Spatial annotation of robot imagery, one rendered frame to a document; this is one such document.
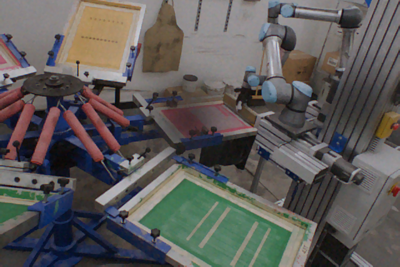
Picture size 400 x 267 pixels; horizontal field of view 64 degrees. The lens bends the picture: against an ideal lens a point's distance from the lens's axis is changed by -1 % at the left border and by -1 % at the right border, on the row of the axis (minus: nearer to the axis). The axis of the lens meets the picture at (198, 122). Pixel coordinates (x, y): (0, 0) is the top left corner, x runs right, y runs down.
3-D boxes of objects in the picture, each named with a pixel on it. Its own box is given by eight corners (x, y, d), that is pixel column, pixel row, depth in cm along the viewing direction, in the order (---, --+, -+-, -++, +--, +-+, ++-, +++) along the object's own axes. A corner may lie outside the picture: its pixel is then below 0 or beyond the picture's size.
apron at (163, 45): (177, 69, 444) (188, -11, 394) (179, 71, 439) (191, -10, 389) (140, 70, 417) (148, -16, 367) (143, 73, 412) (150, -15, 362)
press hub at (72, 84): (85, 224, 256) (83, 62, 192) (99, 263, 227) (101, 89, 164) (30, 239, 236) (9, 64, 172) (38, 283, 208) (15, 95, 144)
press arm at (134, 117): (148, 120, 216) (149, 113, 214) (152, 124, 212) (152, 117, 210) (123, 123, 207) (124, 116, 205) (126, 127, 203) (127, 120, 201)
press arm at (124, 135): (224, 124, 256) (225, 117, 253) (229, 128, 252) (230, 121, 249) (57, 150, 193) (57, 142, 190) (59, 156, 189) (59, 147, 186)
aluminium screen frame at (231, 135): (229, 97, 281) (230, 94, 279) (274, 131, 239) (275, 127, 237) (144, 106, 241) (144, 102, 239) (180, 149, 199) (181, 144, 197)
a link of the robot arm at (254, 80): (265, 78, 221) (262, 72, 231) (250, 76, 220) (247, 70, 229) (263, 89, 225) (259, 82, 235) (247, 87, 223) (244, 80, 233)
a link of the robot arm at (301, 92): (310, 112, 179) (318, 89, 172) (287, 109, 177) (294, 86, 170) (302, 102, 189) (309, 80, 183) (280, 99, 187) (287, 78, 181)
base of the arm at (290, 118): (309, 124, 187) (314, 109, 183) (293, 129, 178) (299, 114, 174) (289, 112, 197) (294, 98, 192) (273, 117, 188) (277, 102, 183)
